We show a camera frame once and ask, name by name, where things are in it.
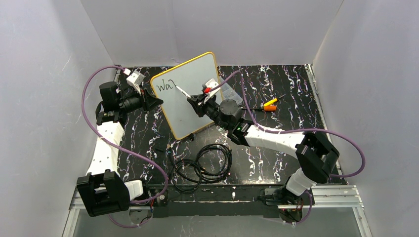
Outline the black white marker pen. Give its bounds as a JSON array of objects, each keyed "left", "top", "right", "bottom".
[{"left": 175, "top": 85, "right": 191, "bottom": 98}]

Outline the yellow framed whiteboard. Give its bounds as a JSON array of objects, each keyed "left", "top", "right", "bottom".
[{"left": 150, "top": 52, "right": 219, "bottom": 140}]

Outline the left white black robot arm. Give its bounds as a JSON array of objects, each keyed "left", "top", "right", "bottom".
[{"left": 77, "top": 81, "right": 163, "bottom": 217}]

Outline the clear plastic screw box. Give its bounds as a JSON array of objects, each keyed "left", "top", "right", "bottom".
[{"left": 221, "top": 83, "right": 243, "bottom": 105}]

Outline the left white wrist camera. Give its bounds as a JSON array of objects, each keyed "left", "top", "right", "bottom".
[{"left": 126, "top": 68, "right": 145, "bottom": 94}]

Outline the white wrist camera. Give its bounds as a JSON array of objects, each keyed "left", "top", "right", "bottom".
[
  {"left": 126, "top": 68, "right": 145, "bottom": 94},
  {"left": 203, "top": 79, "right": 220, "bottom": 104}
]

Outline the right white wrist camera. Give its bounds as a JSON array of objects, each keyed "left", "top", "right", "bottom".
[{"left": 203, "top": 79, "right": 220, "bottom": 104}]

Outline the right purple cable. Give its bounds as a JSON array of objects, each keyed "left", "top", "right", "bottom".
[{"left": 211, "top": 70, "right": 366, "bottom": 179}]

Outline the purple cable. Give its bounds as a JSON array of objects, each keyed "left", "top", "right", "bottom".
[
  {"left": 211, "top": 70, "right": 366, "bottom": 179},
  {"left": 81, "top": 65, "right": 169, "bottom": 229}
]

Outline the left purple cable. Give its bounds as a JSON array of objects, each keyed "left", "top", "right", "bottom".
[{"left": 81, "top": 65, "right": 169, "bottom": 229}]

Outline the coiled black cable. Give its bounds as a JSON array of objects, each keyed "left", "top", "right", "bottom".
[{"left": 166, "top": 143, "right": 233, "bottom": 193}]

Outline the orange handled screwdriver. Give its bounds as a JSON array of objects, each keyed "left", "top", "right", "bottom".
[{"left": 249, "top": 105, "right": 277, "bottom": 112}]

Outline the yellow handled screwdriver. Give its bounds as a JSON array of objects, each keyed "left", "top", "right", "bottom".
[{"left": 263, "top": 94, "right": 285, "bottom": 107}]

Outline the aluminium front rail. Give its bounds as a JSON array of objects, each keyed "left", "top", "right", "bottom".
[{"left": 63, "top": 185, "right": 372, "bottom": 237}]

